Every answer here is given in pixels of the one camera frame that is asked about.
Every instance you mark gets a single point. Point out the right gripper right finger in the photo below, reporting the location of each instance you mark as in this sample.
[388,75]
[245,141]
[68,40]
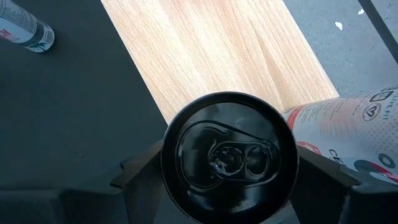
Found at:
[342,202]

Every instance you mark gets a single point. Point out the white Celsius Peach Vibe can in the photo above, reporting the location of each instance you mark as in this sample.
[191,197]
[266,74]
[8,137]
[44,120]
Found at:
[348,130]
[21,25]

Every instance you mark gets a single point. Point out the wooden shelf black metal legs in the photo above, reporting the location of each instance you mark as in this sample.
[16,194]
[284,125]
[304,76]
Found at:
[217,46]

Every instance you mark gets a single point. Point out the white Celsius energy can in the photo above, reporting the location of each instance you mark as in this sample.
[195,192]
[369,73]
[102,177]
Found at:
[230,161]

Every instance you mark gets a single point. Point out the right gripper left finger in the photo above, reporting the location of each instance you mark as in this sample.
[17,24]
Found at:
[93,205]

